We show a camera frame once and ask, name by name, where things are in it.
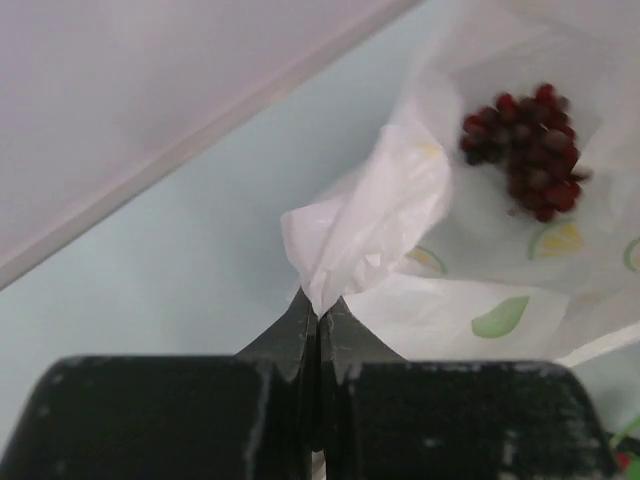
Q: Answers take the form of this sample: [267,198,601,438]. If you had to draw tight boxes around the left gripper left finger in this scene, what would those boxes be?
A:
[1,294,317,479]

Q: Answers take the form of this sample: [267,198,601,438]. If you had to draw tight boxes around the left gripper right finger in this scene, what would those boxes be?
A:
[318,302,620,479]

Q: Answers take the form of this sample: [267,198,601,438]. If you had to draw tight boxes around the white printed plastic bag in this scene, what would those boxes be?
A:
[281,1,639,366]

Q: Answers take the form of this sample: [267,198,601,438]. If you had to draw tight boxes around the red fake dragon fruit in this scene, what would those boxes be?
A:
[608,414,640,474]

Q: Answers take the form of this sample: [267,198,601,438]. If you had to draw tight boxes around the dark red fake grapes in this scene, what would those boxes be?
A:
[459,83,593,223]

